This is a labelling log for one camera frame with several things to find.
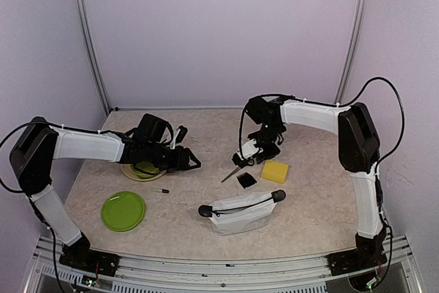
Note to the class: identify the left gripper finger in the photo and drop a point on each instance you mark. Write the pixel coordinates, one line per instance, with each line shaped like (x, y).
(182, 167)
(189, 157)

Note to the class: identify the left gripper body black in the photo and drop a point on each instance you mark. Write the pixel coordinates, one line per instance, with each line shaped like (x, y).
(166, 161)

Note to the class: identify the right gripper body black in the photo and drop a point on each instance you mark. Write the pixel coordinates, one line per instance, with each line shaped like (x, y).
(274, 150)

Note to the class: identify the black scissors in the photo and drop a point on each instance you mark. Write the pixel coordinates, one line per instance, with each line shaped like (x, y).
(233, 173)

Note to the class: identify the black clipper guard comb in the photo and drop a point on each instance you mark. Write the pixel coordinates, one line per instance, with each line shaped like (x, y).
(246, 180)

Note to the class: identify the white drawstring pouch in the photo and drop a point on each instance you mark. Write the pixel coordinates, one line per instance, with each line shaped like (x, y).
(243, 213)

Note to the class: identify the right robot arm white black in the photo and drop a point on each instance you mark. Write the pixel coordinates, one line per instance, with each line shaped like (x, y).
(358, 150)

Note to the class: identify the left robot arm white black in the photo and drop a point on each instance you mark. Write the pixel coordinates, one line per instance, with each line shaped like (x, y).
(41, 142)

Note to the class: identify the yellow sponge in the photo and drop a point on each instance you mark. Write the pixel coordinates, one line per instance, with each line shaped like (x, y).
(275, 171)

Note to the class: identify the green bowl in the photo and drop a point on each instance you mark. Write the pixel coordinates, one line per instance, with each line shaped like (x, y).
(145, 170)

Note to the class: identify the beige plate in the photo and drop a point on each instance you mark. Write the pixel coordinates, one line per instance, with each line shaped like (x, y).
(129, 173)

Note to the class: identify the green plate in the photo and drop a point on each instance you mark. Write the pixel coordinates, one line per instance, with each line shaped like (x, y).
(123, 211)

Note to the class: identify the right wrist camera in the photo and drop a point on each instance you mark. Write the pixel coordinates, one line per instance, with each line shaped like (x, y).
(246, 155)

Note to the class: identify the front aluminium rail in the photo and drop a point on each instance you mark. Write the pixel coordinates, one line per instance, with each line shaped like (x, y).
(136, 273)

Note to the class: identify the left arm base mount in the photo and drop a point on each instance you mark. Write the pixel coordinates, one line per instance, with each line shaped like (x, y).
(88, 260)

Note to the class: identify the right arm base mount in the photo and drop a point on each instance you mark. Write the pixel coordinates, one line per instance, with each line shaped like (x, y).
(354, 260)

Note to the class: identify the right aluminium frame post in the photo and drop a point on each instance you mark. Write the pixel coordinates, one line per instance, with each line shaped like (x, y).
(351, 51)

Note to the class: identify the aluminium frame post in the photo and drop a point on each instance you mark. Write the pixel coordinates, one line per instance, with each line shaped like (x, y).
(92, 57)
(351, 51)

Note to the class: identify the left aluminium frame post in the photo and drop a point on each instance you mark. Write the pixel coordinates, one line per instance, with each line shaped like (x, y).
(92, 57)

